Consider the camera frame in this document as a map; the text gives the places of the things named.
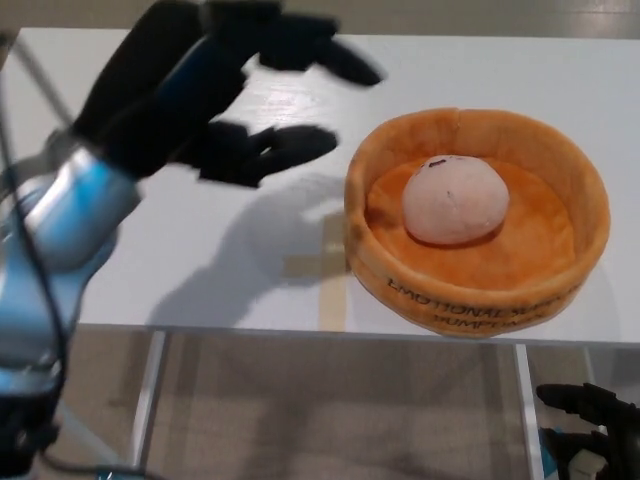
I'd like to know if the teal object on floor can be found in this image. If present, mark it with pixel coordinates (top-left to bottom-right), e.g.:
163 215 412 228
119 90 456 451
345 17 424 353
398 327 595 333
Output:
539 427 557 476

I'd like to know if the beige horizontal tape strip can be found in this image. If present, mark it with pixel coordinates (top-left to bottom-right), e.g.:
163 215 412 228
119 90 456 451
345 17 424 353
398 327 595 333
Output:
283 252 352 278

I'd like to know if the white table leg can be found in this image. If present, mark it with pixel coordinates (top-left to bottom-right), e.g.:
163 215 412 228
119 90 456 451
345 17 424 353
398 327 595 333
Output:
130 331 170 480
513 344 547 480

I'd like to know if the orange plush round basket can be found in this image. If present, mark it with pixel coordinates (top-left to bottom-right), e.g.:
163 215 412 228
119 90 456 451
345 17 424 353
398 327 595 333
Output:
345 110 612 341

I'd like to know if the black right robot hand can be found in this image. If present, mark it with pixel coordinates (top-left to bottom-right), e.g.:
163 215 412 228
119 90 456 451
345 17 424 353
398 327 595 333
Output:
535 382 640 480

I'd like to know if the pink round plush toy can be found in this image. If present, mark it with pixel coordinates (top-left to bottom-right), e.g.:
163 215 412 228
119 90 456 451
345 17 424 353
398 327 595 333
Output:
402 154 511 246

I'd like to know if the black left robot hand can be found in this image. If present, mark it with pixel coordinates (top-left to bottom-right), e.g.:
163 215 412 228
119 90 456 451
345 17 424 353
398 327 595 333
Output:
74 0 389 190

